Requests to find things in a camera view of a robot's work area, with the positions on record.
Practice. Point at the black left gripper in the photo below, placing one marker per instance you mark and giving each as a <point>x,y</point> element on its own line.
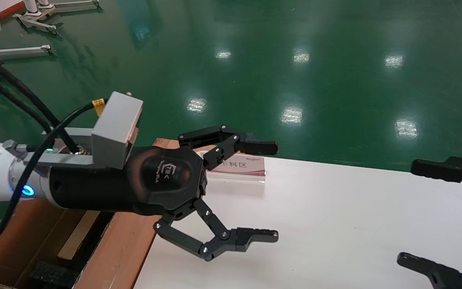
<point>159,180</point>

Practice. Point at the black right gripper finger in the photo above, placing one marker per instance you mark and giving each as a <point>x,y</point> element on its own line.
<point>435,170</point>
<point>439,277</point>

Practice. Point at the small cardboard box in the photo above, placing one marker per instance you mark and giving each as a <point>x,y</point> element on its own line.
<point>78,237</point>

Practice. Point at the large cardboard box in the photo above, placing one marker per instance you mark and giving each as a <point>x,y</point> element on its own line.
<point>122,249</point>

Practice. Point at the acrylic sign with red print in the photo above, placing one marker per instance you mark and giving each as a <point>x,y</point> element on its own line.
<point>243,168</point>

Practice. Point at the brown wooden board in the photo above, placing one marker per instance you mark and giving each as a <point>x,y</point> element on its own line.
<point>166,143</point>

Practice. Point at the black foam block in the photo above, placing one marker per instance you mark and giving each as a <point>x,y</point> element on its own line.
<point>52,276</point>

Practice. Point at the white stand leg with casters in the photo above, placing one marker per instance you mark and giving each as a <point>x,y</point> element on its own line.
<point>34,23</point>
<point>74,5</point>

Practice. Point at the white metal floor bar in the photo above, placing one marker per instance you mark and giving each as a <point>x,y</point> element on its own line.
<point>18,51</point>

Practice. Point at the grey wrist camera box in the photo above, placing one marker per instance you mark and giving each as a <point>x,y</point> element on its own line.
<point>114,128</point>

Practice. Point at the grey metal camera bracket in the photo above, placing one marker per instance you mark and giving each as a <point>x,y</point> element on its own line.
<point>66,159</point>

